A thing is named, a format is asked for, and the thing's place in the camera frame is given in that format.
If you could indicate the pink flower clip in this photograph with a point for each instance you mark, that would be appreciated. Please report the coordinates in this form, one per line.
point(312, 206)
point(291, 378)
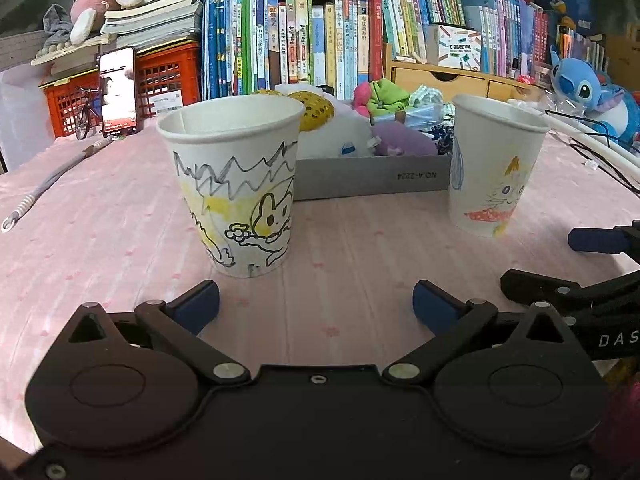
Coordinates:
point(525, 79)

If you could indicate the small black bicycle model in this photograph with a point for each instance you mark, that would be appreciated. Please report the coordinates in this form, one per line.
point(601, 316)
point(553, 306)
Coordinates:
point(88, 110)

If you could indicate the pink tablecloth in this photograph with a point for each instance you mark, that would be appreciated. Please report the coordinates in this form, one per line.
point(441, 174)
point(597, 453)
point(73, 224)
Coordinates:
point(350, 240)

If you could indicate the blue alien plush toy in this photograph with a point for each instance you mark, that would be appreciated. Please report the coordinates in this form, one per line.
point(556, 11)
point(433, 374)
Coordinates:
point(580, 82)

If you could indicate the grey plush toy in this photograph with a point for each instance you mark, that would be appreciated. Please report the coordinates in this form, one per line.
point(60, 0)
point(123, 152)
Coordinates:
point(57, 22)

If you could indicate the paper cup with rabbit drawing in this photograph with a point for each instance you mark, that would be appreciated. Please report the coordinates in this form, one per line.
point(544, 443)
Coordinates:
point(225, 160)

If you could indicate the stack of worn paperback books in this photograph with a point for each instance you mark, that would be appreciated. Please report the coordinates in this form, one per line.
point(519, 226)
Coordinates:
point(150, 20)

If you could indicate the smartphone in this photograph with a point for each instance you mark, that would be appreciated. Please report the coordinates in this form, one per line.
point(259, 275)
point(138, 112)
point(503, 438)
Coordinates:
point(117, 90)

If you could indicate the green cloth with bell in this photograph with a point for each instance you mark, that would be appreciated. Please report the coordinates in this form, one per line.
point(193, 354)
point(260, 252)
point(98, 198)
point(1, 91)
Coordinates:
point(387, 92)

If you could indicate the paper cup with cat drawing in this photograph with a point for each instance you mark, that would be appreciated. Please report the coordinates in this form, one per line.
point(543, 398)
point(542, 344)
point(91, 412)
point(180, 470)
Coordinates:
point(495, 160)

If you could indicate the navy floral cloth pouch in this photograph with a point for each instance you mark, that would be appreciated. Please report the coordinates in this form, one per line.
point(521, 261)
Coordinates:
point(442, 135)

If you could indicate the white box with pencil print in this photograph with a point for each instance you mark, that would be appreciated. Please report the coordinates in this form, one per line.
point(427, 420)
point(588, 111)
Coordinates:
point(457, 47)

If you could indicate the row of slim series books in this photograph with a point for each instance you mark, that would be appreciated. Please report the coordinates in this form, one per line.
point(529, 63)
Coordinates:
point(500, 30)

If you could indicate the purple plush toy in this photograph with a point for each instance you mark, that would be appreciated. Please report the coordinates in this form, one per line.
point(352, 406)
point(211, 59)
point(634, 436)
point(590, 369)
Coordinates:
point(400, 140)

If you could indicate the red plastic crate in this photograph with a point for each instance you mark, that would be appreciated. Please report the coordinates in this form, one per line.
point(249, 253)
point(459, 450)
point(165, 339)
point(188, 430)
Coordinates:
point(170, 75)

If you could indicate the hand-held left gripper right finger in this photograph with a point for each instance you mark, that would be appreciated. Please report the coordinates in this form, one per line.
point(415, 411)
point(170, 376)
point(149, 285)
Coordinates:
point(435, 305)

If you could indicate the orange plastic crate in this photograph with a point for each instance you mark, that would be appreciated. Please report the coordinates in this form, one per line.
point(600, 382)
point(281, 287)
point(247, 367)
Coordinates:
point(60, 105)

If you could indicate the translucent plastic storage box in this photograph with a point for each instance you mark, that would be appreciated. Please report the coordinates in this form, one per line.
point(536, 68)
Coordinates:
point(22, 120)

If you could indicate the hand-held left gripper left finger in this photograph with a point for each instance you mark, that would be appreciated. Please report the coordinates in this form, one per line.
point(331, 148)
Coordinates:
point(200, 302)

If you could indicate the white fluffy plush toy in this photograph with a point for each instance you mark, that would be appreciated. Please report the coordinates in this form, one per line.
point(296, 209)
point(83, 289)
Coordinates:
point(340, 135)

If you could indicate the grey cardboard box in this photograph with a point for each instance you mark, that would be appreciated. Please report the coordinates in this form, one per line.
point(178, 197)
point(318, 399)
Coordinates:
point(350, 177)

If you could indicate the white plastic pipe frame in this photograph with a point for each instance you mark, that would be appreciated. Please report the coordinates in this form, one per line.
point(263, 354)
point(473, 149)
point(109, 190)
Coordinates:
point(617, 152)

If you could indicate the pink plush toy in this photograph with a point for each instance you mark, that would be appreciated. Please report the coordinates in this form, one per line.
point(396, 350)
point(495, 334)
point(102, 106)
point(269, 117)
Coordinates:
point(361, 96)

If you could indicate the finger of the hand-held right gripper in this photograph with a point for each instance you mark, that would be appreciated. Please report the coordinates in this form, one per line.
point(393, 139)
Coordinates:
point(540, 290)
point(595, 240)

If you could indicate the person's maroon clothing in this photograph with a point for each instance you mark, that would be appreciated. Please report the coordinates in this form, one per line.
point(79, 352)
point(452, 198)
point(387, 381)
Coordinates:
point(620, 425)

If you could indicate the small white plastic piece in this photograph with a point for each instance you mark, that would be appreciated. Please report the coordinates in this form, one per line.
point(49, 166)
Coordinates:
point(591, 165)

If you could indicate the green striped cloth pouch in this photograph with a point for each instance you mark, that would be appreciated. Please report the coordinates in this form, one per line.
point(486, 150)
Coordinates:
point(425, 96)

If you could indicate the row of upright picture books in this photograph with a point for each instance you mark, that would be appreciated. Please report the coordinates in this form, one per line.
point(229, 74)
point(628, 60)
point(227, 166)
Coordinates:
point(300, 40)

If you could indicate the row of small colourful booklets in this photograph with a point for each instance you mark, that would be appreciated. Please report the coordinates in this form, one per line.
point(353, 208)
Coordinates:
point(585, 45)

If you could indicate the brown cardboard carton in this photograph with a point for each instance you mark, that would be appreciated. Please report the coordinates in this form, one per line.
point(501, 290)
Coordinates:
point(625, 60)

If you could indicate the wooden drawer organizer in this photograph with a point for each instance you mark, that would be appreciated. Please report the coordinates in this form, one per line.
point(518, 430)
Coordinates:
point(465, 82)

